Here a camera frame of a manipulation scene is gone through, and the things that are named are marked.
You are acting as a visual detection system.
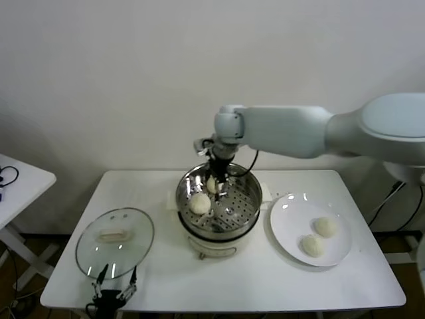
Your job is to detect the white round plate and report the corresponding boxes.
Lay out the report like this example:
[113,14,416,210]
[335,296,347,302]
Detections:
[269,192,353,268]

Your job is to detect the black power cable with adapter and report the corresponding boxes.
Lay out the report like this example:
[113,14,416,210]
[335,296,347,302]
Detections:
[367,181,425,232]

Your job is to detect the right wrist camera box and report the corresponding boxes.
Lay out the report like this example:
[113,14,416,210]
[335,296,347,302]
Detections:
[193,136,215,157]

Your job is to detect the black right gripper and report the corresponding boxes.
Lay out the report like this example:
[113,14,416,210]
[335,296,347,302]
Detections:
[207,156,232,202]

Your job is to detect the thin black cable loop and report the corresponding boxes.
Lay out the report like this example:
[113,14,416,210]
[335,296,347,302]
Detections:
[0,167,19,191]

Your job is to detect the glass lid with cream handle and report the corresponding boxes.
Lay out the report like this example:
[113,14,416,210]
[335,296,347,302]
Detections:
[74,207,155,280]

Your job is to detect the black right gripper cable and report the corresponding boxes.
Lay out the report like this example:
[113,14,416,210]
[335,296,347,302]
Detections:
[228,149,260,179]

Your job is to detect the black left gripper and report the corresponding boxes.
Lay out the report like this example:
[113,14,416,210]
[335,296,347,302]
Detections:
[91,264,139,319]

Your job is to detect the white side table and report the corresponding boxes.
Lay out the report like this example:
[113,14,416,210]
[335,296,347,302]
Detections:
[0,154,56,293]

